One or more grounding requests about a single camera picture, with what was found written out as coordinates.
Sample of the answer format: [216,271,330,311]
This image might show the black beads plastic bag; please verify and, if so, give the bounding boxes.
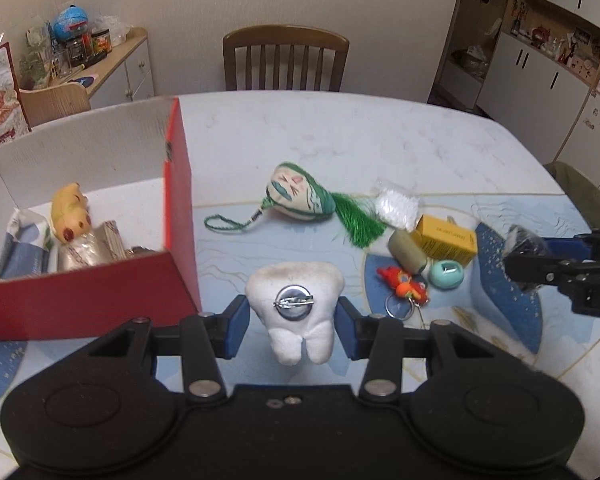
[502,224,551,292]

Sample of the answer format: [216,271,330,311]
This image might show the white tooth plush toy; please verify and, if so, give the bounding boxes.
[245,261,344,366]

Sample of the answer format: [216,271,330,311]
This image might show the red fish keychain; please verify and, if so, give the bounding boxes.
[376,266,429,321]

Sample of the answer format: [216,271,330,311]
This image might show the teal pencil sharpener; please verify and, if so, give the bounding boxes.
[428,260,465,290]

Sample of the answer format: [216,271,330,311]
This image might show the yellow cardboard box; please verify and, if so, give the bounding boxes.
[411,214,478,266]

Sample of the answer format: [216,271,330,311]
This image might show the olive green cylinder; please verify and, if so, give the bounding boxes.
[388,230,428,274]

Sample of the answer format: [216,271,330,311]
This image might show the white beads plastic bag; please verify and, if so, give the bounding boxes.
[373,179,422,232]

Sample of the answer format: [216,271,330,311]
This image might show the silver foil snack packet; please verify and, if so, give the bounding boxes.
[57,220,126,272]

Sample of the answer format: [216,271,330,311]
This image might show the green face pouch with tassel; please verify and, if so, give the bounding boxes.
[204,162,386,248]

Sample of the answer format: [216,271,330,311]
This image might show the yellow pikachu toy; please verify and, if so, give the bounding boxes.
[50,182,92,244]

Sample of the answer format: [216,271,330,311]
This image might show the blue patterned table mat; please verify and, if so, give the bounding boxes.
[0,192,600,411]

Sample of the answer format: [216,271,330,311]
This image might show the red white cardboard box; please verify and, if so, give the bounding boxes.
[0,98,200,340]

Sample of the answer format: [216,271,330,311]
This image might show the blue white tissue pack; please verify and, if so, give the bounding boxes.
[0,209,53,281]

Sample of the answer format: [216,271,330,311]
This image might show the white wooden sideboard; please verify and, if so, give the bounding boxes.
[50,27,155,110]

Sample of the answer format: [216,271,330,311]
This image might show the light wooden chair back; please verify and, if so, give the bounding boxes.
[20,82,91,128]

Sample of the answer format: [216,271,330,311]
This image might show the brown wooden chair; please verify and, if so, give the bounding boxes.
[223,25,350,92]

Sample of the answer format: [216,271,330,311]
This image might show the red snack bag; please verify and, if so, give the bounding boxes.
[0,44,30,144]

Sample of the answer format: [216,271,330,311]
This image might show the blue globe toy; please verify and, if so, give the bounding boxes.
[52,4,88,41]

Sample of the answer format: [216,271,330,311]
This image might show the white wall cabinets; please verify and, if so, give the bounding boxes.
[434,0,600,188]

